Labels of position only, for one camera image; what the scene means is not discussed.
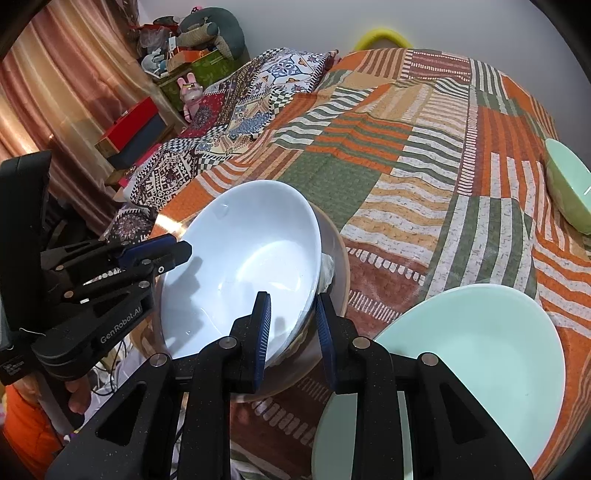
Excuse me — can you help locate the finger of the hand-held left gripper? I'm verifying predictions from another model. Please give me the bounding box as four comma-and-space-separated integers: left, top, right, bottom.
41, 234, 179, 278
65, 240, 193, 301

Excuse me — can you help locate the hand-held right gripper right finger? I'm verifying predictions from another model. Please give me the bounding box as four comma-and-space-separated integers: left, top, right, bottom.
316, 293, 536, 480

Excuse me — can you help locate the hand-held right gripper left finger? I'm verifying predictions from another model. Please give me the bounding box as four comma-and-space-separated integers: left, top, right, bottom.
46, 292, 272, 480

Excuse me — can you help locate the white bowl with black dots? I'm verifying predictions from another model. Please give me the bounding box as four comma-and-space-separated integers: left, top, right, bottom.
159, 180, 322, 370

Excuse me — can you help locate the pink bowl with brown rim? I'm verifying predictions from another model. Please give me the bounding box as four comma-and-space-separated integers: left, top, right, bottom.
152, 203, 351, 398

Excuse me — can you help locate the mint green plate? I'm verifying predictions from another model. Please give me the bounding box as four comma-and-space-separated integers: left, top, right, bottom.
311, 284, 566, 480

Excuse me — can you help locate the person's left hand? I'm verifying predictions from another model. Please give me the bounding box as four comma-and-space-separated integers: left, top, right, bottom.
67, 376, 95, 416

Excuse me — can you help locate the orange jacket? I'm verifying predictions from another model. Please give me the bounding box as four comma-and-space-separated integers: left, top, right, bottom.
2, 383, 63, 467

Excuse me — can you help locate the dark blue box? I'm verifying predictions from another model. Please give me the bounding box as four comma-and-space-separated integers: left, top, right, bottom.
108, 115, 167, 169

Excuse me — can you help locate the red box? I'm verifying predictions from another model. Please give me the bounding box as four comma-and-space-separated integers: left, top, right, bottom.
95, 97, 160, 155

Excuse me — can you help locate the patterned patchwork blanket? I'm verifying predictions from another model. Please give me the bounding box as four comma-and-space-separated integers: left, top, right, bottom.
106, 46, 340, 241

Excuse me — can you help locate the pink bunny toy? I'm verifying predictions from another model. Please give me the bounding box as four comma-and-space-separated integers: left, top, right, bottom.
178, 73, 204, 121

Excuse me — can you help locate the brown striped curtain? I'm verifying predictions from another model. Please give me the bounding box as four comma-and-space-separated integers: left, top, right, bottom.
0, 0, 190, 232

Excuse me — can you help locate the small grey-blue toy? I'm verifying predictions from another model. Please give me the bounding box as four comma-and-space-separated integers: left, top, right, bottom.
141, 51, 167, 75

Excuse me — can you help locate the green box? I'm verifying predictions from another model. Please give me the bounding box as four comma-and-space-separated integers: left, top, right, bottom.
159, 48, 232, 112

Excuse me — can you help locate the orange box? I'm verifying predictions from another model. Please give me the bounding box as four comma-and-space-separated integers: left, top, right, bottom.
168, 51, 204, 70

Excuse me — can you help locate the striped patchwork bedspread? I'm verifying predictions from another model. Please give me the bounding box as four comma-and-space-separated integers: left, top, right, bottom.
152, 46, 591, 480

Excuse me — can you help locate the grey plush toy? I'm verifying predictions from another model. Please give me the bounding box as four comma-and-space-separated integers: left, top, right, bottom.
178, 7, 247, 58

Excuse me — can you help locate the mint green bowl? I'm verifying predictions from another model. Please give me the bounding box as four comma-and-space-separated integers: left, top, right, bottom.
545, 138, 591, 232

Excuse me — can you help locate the white cable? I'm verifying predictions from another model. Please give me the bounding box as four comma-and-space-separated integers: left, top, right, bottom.
90, 357, 132, 400

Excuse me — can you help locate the yellow ring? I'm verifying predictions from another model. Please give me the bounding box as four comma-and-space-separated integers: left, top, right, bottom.
355, 28, 413, 51

